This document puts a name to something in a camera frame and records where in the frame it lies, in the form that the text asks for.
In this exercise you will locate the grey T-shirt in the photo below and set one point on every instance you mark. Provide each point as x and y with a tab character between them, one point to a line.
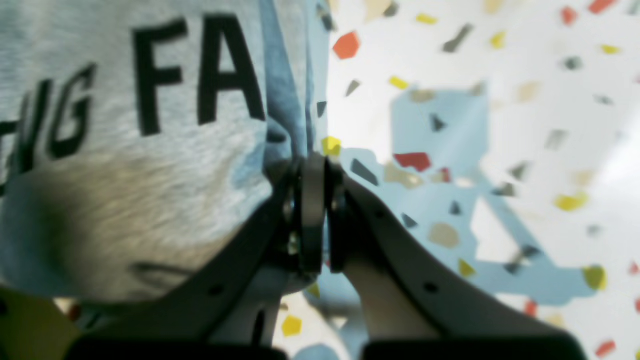
137	136

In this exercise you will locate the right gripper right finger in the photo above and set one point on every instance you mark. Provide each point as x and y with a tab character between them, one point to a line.
415	307

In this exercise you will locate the terrazzo pattern table cover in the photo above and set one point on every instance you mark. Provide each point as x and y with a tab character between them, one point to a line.
504	135

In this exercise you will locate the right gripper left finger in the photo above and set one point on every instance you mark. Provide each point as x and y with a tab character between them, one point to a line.
228	310

